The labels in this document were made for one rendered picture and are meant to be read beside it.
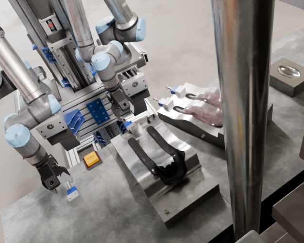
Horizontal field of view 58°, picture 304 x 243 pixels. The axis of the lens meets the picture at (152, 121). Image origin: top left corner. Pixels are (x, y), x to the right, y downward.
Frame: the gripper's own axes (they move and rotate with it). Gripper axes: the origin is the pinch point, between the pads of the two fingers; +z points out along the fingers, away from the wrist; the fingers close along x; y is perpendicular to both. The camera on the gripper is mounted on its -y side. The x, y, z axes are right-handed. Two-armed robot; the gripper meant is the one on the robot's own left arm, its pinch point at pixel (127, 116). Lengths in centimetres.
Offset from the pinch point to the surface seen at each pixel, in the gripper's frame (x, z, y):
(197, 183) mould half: -3.7, 7.1, -48.8
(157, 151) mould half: 0.0, 4.0, -26.3
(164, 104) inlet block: -20.5, 4.5, -2.9
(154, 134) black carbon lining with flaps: -4.7, 4.8, -16.1
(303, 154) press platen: 1, -57, -89
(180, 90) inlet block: -32.7, 4.3, -0.5
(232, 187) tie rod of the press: 6, -44, -81
